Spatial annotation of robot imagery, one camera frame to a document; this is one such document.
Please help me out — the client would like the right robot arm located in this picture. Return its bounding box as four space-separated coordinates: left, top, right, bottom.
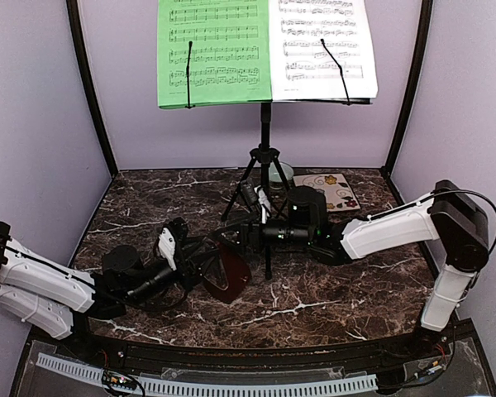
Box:
212 179 496 359

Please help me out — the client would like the white slotted cable duct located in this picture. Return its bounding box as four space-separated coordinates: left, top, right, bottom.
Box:
36 353 378 396

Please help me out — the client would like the black front rail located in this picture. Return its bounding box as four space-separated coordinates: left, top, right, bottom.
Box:
83 333 433 371

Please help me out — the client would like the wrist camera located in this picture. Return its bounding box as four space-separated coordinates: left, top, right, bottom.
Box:
240 179 271 224
153 217 188 271

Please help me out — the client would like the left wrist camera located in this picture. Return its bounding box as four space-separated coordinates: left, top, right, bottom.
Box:
153 217 188 271

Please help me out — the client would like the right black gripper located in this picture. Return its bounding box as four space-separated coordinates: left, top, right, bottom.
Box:
216 212 314 256

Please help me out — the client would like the green ceramic bowl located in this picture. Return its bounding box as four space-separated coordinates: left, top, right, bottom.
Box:
268 161 295 189

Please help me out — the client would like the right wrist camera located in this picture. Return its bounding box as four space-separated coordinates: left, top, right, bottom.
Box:
240 179 271 224

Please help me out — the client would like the floral square plate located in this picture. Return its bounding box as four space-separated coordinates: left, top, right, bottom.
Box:
293 173 360 213

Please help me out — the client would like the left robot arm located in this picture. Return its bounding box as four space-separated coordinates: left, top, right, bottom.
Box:
0 218 220 361

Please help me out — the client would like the green sheet music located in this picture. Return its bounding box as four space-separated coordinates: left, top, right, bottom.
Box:
157 1 272 109

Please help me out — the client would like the brown wooden metronome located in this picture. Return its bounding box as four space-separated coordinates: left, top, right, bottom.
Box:
203 242 251 304

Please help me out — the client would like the black music stand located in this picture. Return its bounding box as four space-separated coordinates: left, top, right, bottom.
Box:
185 39 373 281

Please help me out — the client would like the white sheet music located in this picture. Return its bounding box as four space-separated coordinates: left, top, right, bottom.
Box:
268 0 378 102

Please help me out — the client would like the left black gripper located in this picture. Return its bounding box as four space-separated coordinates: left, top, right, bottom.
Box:
127 250 220 309

